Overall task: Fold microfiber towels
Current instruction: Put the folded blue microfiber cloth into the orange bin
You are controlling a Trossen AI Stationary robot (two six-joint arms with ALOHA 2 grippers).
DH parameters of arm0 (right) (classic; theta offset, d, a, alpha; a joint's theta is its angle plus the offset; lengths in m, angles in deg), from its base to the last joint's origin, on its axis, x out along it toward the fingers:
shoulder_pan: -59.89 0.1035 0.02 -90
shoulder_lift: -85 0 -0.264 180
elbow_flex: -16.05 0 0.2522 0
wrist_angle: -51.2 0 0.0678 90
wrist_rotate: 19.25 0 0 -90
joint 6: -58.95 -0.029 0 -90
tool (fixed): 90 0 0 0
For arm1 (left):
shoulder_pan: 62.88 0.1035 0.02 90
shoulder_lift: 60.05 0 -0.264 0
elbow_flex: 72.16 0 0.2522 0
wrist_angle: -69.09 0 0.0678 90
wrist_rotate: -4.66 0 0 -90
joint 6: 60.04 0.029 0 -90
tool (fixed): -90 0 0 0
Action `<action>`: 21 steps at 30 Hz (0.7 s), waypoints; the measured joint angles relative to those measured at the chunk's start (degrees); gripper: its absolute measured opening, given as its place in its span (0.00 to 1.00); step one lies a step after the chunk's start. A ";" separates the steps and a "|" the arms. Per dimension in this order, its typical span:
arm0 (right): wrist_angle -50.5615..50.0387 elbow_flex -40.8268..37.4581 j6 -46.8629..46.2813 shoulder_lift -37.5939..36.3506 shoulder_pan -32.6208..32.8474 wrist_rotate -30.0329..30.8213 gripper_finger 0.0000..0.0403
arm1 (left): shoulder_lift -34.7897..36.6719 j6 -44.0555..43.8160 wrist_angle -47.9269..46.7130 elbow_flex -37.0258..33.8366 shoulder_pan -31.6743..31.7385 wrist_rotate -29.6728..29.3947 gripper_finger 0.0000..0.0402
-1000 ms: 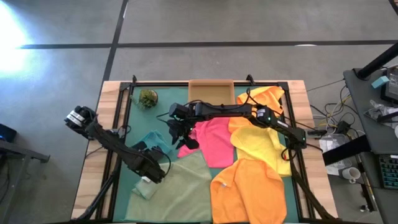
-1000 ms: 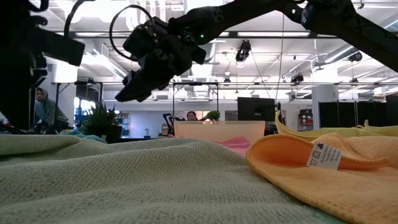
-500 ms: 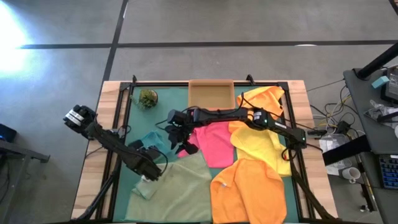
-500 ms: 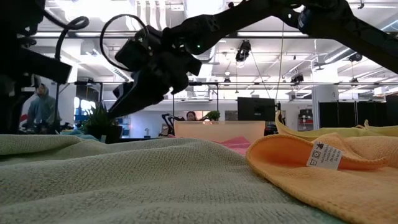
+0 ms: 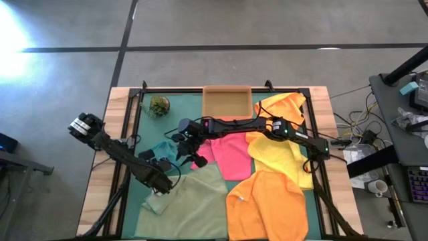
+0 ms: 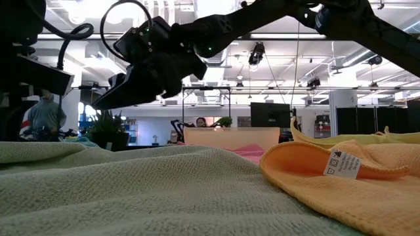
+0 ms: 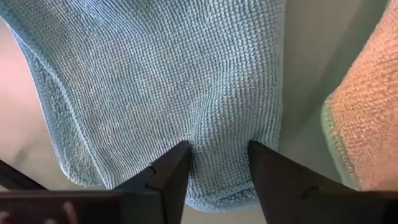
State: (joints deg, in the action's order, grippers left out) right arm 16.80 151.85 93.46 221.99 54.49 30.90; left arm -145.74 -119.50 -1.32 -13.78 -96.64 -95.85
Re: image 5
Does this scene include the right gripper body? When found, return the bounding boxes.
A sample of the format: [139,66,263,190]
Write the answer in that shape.
[176,116,215,141]

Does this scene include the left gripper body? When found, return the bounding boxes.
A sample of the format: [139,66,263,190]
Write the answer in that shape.
[142,163,175,195]

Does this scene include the blue microfiber towel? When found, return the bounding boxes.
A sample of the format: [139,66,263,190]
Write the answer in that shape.
[143,140,183,173]

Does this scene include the pink microfiber towel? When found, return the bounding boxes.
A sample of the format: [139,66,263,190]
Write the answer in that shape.
[190,132,253,182]

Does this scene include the light green microfiber towel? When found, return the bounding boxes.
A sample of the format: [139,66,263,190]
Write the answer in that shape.
[133,162,230,240]

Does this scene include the yellow microfiber towel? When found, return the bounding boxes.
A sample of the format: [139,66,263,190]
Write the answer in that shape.
[246,132,315,191]

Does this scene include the orange towel with white label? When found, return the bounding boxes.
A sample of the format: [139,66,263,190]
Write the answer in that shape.
[225,169,310,241]

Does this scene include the orange microfiber towel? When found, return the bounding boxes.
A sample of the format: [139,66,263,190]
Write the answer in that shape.
[245,92,308,143]

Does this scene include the teal table mat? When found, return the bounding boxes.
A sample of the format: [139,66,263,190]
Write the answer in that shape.
[120,91,322,240]

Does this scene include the small potted plant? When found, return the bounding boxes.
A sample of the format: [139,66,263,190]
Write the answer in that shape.
[139,95,171,119]

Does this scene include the translucent plastic bin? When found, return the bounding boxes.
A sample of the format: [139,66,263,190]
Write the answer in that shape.
[201,84,254,122]

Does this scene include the black equipment stand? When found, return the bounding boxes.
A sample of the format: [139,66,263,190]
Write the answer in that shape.
[0,150,55,241]

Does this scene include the black device with blue light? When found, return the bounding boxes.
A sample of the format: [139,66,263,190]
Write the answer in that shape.
[0,133,19,155]

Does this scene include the white paper bag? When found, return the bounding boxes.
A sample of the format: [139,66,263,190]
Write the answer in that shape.
[341,146,372,191]

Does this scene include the black desk beam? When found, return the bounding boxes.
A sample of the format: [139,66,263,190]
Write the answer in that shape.
[345,145,399,179]

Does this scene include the white mug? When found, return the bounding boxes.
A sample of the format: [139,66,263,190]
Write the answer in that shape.
[366,179,389,195]

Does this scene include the clear plastic bag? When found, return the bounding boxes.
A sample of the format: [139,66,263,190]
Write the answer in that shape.
[390,106,428,132]

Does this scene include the grey side desk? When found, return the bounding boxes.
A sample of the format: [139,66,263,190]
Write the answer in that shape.
[368,70,428,241]

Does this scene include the dark backlit keyboard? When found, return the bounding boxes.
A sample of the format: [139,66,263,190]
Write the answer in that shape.
[406,165,428,205]

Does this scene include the teal foam block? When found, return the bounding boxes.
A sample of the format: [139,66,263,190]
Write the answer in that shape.
[399,80,420,96]

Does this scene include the black pole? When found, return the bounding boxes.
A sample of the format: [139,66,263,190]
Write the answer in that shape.
[382,45,428,87]

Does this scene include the black desktop device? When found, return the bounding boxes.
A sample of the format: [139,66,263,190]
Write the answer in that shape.
[409,70,428,112]

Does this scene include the black table frame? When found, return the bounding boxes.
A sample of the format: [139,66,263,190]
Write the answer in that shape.
[76,79,366,241]

